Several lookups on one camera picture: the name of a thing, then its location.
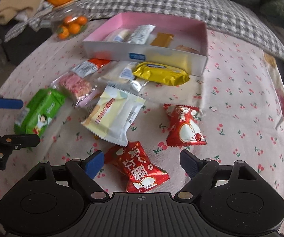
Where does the green snack packet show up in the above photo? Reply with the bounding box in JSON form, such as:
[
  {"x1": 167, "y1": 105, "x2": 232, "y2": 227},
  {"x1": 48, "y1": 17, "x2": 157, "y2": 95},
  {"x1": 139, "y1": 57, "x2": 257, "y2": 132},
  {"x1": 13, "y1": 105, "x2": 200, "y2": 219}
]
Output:
[{"x1": 14, "y1": 88, "x2": 65, "y2": 137}]

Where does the red candy packet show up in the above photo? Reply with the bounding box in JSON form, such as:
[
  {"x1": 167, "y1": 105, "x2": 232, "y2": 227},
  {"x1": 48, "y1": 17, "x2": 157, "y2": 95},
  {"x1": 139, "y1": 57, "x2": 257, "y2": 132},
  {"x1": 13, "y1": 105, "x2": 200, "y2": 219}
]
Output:
[
  {"x1": 163, "y1": 104, "x2": 207, "y2": 147},
  {"x1": 104, "y1": 141, "x2": 170, "y2": 193}
]

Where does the cream yellow cake packet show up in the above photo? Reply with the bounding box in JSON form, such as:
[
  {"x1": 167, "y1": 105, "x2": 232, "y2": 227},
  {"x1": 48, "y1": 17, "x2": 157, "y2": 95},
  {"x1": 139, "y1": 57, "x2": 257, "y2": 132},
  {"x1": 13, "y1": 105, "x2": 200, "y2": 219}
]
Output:
[{"x1": 82, "y1": 86, "x2": 145, "y2": 147}]

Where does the pink crispy rice packet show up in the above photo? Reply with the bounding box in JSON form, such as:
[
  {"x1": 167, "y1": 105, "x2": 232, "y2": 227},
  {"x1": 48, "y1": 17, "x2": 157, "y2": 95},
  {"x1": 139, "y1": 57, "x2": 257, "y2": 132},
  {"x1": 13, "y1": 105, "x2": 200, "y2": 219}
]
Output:
[{"x1": 50, "y1": 71, "x2": 101, "y2": 106}]

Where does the orange white wafer packet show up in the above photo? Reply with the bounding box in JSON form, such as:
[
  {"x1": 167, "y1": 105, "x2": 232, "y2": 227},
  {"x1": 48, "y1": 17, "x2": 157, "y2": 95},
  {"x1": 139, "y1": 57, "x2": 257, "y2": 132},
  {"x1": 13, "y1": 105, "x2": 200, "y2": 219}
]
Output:
[{"x1": 71, "y1": 58, "x2": 110, "y2": 78}]

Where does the clear white cracker packet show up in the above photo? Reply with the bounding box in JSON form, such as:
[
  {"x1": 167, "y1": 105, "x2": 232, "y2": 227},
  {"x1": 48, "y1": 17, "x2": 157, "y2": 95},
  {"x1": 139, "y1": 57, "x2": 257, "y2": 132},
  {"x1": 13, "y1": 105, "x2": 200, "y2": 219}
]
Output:
[{"x1": 97, "y1": 61, "x2": 149, "y2": 94}]

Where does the yellow foil biscuit packet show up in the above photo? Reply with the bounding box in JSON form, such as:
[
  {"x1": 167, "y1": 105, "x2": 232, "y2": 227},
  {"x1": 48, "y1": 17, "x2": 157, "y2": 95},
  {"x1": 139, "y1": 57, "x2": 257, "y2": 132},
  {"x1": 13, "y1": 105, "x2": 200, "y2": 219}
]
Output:
[{"x1": 132, "y1": 62, "x2": 190, "y2": 86}]

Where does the gold foil snack bar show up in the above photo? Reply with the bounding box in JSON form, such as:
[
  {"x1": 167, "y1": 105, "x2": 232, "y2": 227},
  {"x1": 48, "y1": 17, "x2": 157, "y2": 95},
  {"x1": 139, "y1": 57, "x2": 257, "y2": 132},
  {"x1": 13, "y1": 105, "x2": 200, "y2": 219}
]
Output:
[{"x1": 150, "y1": 33, "x2": 174, "y2": 48}]

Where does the grey white long snack bar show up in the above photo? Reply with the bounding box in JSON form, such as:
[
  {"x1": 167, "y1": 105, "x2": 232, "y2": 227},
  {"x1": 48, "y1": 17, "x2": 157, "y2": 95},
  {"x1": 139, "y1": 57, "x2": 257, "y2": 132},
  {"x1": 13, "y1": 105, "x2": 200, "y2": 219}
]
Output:
[{"x1": 126, "y1": 24, "x2": 155, "y2": 44}]

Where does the orange biscuit packet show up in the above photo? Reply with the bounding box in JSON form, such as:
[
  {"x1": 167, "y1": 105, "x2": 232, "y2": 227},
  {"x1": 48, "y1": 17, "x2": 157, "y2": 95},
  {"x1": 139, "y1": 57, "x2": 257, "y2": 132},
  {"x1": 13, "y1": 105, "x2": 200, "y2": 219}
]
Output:
[{"x1": 175, "y1": 45, "x2": 200, "y2": 54}]

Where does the clear rice cracker packet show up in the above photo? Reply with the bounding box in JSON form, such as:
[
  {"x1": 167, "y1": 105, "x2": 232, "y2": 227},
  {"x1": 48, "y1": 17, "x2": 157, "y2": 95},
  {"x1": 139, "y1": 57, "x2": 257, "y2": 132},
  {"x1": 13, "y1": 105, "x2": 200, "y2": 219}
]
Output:
[{"x1": 103, "y1": 28, "x2": 131, "y2": 42}]

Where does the cherry print tablecloth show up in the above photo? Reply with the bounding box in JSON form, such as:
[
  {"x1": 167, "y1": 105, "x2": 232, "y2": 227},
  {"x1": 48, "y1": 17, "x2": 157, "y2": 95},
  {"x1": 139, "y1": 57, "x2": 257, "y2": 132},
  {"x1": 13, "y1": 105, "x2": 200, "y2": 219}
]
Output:
[{"x1": 0, "y1": 17, "x2": 284, "y2": 235}]

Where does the glass jar with small oranges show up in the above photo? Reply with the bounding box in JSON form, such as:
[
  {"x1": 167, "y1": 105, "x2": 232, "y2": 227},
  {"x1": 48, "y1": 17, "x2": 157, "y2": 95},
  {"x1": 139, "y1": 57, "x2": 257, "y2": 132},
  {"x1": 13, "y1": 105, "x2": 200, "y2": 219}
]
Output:
[{"x1": 50, "y1": 3, "x2": 89, "y2": 41}]

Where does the pink silver cardboard box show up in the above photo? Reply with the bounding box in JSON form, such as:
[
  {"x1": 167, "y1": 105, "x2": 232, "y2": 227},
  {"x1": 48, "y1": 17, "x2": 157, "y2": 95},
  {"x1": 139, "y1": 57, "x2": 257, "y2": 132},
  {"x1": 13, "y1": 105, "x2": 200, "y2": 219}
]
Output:
[{"x1": 83, "y1": 12, "x2": 208, "y2": 76}]

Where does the grey checkered blanket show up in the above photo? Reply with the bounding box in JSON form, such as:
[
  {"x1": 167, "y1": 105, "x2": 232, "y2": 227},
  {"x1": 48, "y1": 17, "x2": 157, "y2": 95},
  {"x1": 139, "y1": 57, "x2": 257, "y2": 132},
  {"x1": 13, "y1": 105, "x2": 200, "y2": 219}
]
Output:
[{"x1": 3, "y1": 0, "x2": 284, "y2": 70}]

